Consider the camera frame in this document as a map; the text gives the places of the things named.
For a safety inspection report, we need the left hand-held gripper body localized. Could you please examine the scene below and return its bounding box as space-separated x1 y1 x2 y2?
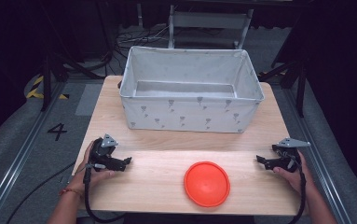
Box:
89 133 128 173

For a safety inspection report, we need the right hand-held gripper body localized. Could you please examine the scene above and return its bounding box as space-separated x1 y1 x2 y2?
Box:
268 137 311 174

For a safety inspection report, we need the round orange plastic plate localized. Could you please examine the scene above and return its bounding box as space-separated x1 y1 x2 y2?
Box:
184 161 231 208

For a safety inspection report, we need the grey fabric storage box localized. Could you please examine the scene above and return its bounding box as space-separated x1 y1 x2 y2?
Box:
118 45 266 134

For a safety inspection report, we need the person's right hand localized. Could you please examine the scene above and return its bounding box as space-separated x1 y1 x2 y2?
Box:
272 150 316 194

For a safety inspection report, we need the person's left hand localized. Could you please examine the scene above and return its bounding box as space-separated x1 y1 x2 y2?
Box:
72 139 117 194

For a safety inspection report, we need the black tripod stand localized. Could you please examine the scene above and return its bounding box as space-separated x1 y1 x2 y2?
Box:
257 46 309 119
39 50 106 113

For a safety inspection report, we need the yellow black hazard tape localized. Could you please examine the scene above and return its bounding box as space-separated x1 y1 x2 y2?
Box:
25 75 71 101

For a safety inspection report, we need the metal floor rail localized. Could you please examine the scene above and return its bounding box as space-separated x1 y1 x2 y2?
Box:
0 79 67 224
281 87 356 224

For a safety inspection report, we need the thick black gripper cable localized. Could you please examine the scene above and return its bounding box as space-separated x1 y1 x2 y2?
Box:
282 150 308 224
83 166 127 224

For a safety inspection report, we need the orange string bracelet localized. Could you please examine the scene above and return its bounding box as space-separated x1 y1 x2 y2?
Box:
58 187 83 198

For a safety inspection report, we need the thin black floor cable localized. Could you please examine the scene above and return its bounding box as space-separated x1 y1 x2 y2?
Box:
6 161 77 224

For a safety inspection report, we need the bundle of floor cables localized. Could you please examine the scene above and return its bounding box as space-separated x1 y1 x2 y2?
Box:
113 23 172 49

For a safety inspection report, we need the grey metal chair frame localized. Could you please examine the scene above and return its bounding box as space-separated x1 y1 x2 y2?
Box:
167 4 254 50

